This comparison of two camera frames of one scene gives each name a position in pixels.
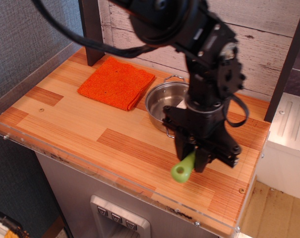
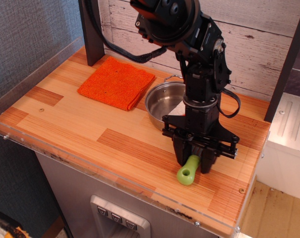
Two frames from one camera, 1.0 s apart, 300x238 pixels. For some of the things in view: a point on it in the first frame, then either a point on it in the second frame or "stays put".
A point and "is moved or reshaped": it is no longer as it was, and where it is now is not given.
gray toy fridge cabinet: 93,207 stays put
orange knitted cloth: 117,83 stays put
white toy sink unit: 282,164 stays put
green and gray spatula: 182,171 is moved or reshaped
